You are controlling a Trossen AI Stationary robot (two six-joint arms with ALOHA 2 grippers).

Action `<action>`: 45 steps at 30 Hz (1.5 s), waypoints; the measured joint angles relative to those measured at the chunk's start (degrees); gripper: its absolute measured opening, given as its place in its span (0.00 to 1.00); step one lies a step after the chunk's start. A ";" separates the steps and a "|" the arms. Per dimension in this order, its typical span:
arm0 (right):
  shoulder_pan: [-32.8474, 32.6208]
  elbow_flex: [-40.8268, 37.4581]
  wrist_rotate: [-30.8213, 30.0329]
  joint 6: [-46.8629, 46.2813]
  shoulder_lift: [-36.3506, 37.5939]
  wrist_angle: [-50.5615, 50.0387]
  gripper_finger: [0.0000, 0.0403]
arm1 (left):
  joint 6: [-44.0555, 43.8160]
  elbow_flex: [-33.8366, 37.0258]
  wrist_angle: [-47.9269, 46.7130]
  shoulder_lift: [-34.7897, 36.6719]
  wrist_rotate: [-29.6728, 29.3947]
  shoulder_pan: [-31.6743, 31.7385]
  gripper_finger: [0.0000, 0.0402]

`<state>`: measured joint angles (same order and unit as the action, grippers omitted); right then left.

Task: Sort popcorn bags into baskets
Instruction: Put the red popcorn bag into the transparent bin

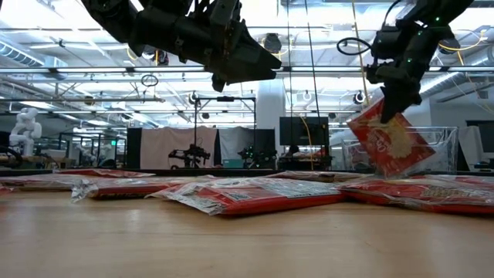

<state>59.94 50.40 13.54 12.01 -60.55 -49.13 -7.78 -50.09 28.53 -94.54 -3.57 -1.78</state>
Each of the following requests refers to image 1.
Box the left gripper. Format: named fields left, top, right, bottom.
left=129, top=9, right=283, bottom=93

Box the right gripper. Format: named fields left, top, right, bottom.
left=365, top=21, right=455, bottom=124

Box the clear plastic basket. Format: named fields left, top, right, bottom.
left=341, top=126, right=459, bottom=175

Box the grey cloth sheet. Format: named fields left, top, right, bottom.
left=218, top=127, right=255, bottom=163

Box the white board panel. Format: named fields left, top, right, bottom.
left=458, top=125, right=483, bottom=171

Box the black monitor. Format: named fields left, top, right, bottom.
left=465, top=119, right=494, bottom=154
left=279, top=116, right=330, bottom=147

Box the beige fabric partition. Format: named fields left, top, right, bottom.
left=139, top=126, right=218, bottom=170

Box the black partition panel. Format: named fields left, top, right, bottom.
left=126, top=127, right=143, bottom=170

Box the white robot figure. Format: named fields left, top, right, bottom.
left=8, top=107, right=43, bottom=158

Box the black ceiling cable reel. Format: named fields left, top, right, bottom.
left=264, top=32, right=283, bottom=55
left=438, top=36, right=462, bottom=55

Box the yellow cable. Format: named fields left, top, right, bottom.
left=350, top=0, right=371, bottom=107

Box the black workstation frame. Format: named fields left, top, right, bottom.
left=192, top=96, right=258, bottom=171

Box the thin black hanging cable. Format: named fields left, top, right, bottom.
left=287, top=0, right=295, bottom=171

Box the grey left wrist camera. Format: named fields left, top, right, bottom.
left=208, top=0, right=243, bottom=29

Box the silver ventilation duct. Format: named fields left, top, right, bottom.
left=0, top=40, right=47, bottom=69
left=418, top=46, right=494, bottom=113

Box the black cable with loop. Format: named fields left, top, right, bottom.
left=304, top=0, right=322, bottom=171

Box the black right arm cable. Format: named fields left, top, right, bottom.
left=336, top=36, right=374, bottom=57

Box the long ceiling light rail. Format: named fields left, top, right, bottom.
left=0, top=65, right=494, bottom=75

